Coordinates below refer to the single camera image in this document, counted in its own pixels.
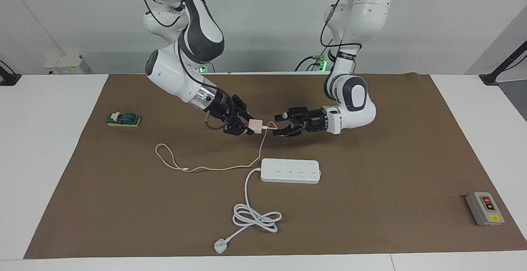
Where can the pink charger block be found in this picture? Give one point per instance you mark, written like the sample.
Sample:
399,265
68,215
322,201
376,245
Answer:
256,126

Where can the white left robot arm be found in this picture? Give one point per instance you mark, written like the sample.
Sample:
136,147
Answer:
358,110

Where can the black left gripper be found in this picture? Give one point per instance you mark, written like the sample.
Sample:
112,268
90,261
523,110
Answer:
315,120

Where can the white wall socket box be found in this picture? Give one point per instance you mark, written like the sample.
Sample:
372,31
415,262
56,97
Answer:
61,63

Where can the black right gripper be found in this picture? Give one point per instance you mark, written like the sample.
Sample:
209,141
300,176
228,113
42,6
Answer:
222,108

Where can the brown table mat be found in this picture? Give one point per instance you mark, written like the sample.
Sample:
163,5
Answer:
370,180

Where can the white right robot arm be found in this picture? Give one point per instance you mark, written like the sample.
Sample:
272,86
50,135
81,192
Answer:
173,69

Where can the green knife switch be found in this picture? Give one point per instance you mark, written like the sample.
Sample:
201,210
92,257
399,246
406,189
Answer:
127,118

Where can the black clamp stand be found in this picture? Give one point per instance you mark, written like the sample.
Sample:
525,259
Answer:
8,77
490,78

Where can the grey switch box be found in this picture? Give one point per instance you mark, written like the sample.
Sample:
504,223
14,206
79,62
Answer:
486,209

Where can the white power strip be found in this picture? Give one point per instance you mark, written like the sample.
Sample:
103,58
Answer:
290,171

